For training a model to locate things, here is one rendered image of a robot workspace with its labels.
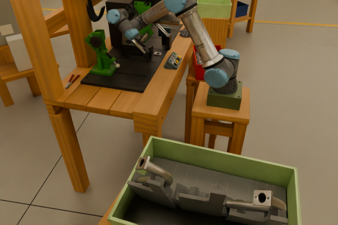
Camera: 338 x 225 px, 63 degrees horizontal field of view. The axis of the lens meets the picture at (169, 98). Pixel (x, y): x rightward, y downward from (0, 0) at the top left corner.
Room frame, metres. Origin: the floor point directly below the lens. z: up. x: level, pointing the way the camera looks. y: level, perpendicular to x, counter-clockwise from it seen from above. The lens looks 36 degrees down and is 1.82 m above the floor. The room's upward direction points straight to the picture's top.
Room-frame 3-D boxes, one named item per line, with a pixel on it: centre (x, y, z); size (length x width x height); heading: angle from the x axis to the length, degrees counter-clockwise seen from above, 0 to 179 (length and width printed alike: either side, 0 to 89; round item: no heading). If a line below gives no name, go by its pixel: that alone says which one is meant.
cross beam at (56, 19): (2.02, 0.57, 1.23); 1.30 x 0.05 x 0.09; 165
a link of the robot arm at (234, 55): (1.33, -0.32, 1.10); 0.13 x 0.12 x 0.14; 151
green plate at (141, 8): (1.84, 0.17, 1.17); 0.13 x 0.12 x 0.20; 165
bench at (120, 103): (1.93, 0.21, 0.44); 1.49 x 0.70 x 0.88; 165
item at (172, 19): (1.98, 0.09, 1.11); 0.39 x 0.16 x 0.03; 75
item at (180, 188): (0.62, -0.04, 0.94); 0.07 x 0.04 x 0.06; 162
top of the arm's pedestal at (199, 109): (1.33, -0.32, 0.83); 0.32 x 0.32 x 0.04; 76
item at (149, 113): (1.86, -0.06, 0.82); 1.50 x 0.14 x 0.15; 165
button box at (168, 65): (1.67, -0.03, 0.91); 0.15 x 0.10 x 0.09; 165
